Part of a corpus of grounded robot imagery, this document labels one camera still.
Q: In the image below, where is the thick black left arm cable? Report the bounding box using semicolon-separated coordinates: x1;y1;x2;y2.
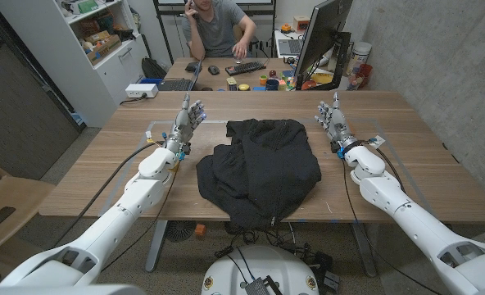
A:
52;141;165;247

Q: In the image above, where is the black computer monitor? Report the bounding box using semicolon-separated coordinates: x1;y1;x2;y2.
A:
293;0;355;91

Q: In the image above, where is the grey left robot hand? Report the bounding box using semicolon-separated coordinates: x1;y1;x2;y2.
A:
163;92;208;156

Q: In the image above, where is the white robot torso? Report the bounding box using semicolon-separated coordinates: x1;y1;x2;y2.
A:
201;244;320;295

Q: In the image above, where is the silver laptop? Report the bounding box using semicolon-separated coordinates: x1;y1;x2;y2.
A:
277;37;305;57

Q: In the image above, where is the grey table leg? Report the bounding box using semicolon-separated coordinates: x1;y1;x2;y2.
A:
144;220;169;274
351;222;378;279

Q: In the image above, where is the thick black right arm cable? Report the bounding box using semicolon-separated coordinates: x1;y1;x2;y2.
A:
360;140;406;194

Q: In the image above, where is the red cup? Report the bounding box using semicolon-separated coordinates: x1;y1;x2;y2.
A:
356;63;374;89

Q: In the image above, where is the cardboard box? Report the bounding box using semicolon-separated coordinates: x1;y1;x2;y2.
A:
85;34;123;66

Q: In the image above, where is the white shelf cabinet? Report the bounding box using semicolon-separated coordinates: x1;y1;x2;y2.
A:
0;0;152;128

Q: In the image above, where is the black laptop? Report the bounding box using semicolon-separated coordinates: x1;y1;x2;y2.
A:
156;57;205;92

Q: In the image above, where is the black round fan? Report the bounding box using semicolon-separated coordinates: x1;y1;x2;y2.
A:
165;220;197;243

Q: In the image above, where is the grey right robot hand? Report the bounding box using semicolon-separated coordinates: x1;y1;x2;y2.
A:
314;91;360;153

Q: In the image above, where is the orange and white box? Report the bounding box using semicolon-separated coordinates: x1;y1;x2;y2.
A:
292;15;311;33

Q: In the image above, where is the white power strip box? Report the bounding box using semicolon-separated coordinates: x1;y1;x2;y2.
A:
125;83;160;99

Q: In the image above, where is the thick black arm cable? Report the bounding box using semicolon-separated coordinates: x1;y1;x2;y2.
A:
360;140;406;194
52;141;165;247

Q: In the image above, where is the wooden chair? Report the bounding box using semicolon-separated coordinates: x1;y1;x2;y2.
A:
0;143;57;279

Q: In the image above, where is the person in grey t-shirt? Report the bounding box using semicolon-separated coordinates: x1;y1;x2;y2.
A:
181;0;258;61

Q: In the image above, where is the black hoodie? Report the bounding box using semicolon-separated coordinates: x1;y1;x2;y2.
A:
196;118;323;229

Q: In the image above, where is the black backpack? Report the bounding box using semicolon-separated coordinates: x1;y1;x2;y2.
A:
141;57;168;79

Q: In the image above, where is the green box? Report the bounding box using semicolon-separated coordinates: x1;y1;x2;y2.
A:
77;0;100;14

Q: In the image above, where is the white canister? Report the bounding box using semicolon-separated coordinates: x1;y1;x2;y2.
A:
346;41;373;77

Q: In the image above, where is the black keyboard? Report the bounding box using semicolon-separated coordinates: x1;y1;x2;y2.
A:
224;61;267;76

